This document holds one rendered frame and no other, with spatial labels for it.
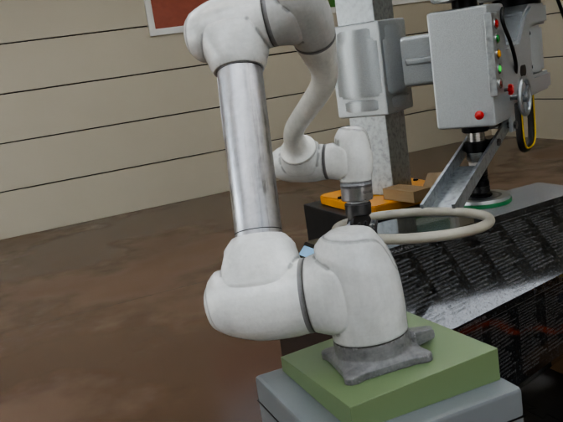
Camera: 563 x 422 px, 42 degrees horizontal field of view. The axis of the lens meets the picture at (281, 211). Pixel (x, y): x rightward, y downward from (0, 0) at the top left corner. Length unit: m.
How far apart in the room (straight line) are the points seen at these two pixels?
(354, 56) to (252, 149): 1.79
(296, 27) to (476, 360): 0.78
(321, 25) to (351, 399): 0.79
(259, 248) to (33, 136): 6.81
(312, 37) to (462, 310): 1.07
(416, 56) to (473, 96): 0.68
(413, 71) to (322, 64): 1.63
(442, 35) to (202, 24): 1.27
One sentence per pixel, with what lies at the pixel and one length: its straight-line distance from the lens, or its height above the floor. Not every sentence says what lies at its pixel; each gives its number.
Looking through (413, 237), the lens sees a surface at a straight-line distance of 2.01.
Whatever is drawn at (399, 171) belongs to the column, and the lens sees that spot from 3.40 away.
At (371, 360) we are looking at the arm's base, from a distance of 1.43.
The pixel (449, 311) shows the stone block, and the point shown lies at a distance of 2.31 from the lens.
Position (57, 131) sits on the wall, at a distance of 8.18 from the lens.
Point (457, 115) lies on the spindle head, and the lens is 2.71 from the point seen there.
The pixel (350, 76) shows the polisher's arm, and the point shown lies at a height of 1.34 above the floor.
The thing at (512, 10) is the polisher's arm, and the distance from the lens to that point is 3.22.
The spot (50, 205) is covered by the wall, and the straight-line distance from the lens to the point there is 8.24.
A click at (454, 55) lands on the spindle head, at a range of 2.69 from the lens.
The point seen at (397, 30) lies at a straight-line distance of 3.34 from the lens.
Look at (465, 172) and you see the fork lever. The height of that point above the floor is 0.97.
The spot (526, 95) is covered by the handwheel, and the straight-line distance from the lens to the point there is 2.84.
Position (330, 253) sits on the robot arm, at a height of 1.09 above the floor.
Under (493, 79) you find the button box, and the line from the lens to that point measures 2.65.
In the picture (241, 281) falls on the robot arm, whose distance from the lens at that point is 1.44.
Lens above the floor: 1.47
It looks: 12 degrees down
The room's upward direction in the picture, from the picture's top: 8 degrees counter-clockwise
